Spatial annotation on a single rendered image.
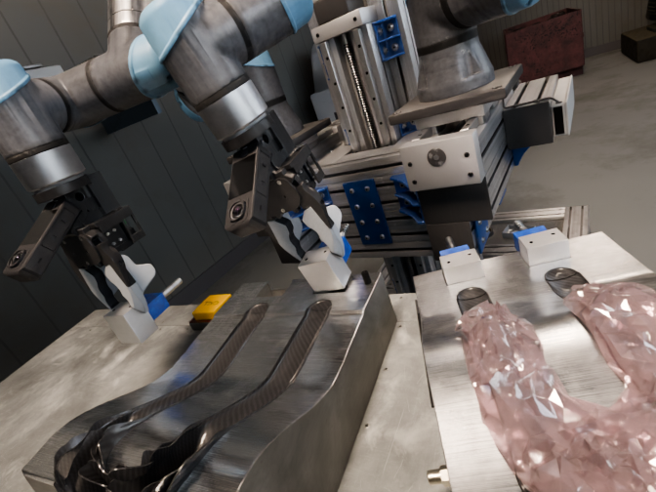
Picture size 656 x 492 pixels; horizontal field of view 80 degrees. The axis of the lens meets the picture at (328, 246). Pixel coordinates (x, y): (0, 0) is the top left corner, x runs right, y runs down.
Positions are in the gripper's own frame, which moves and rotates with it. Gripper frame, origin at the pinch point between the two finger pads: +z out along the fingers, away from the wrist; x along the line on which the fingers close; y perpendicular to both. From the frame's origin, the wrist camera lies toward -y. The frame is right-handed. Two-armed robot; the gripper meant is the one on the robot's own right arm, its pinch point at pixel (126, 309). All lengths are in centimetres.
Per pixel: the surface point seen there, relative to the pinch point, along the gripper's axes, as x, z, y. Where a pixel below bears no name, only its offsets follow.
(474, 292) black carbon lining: -48, 10, 13
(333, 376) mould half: -35.5, 6.7, -4.7
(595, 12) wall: -154, 41, 689
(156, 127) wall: 167, -22, 179
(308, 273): -27.3, 2.5, 9.7
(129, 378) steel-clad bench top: 11.5, 15.1, -0.3
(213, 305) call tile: 1.4, 11.4, 15.7
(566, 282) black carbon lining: -59, 10, 15
